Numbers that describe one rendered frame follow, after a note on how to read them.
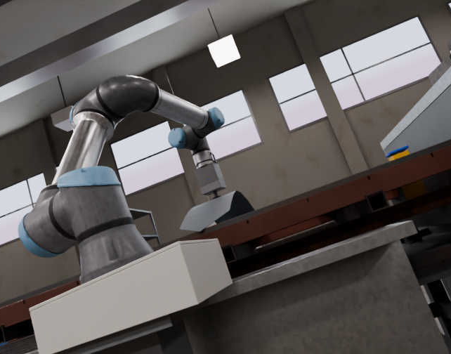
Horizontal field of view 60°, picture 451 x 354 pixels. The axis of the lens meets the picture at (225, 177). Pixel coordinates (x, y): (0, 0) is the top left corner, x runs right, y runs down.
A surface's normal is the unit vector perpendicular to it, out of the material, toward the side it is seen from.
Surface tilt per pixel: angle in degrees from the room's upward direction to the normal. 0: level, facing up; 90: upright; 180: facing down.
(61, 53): 90
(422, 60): 90
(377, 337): 90
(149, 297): 90
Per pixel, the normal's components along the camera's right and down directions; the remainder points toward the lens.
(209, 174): -0.36, -0.09
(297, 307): -0.15, -0.17
